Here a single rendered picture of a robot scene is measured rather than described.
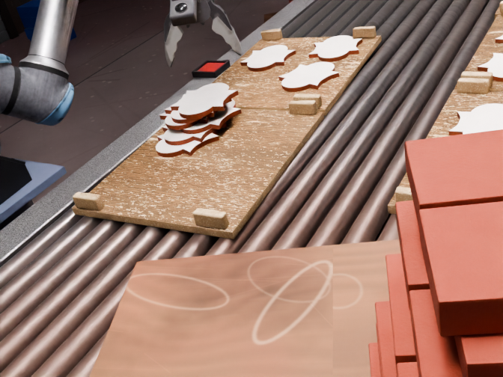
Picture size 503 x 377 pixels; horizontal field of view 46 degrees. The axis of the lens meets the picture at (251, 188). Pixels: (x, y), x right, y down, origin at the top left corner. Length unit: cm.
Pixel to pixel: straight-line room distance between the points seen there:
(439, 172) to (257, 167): 77
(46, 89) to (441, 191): 125
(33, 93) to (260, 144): 58
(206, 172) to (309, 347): 59
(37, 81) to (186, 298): 91
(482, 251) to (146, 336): 45
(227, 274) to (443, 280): 46
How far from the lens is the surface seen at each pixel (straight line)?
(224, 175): 110
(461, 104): 122
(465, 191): 33
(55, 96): 150
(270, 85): 142
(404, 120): 122
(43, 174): 149
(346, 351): 60
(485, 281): 28
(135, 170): 121
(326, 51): 153
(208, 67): 164
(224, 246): 96
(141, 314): 70
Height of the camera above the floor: 149
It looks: 32 degrees down
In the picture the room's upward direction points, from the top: 14 degrees counter-clockwise
